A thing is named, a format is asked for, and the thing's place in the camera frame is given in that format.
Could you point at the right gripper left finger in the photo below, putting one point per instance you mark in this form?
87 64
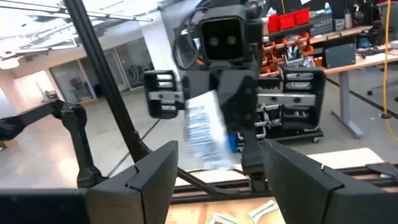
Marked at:
149 186

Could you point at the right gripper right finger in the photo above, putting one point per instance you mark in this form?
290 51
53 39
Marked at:
295 186

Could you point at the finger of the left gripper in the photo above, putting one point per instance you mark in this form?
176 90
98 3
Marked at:
239 105
199 82

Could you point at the alcohol antiseptic pad packet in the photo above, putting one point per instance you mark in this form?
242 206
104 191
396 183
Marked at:
206 133

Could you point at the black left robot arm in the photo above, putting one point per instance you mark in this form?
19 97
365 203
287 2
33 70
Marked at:
81 146

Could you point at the black wheeled cart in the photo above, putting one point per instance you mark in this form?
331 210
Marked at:
298 134

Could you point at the blue box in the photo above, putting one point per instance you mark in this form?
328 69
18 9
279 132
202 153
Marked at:
232 143

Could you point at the green striped bandage wrapper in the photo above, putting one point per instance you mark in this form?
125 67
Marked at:
262 210

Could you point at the orange parts organizer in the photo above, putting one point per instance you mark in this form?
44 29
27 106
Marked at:
275 53

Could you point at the dark grey equipment case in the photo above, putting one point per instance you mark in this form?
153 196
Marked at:
340 56

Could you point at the red shelf storage bin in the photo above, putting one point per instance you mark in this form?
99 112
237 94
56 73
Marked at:
286 21
302 17
273 23

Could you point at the wooden top workbench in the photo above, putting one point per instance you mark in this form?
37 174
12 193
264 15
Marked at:
367 60

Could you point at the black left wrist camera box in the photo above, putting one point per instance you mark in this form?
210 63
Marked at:
222 46

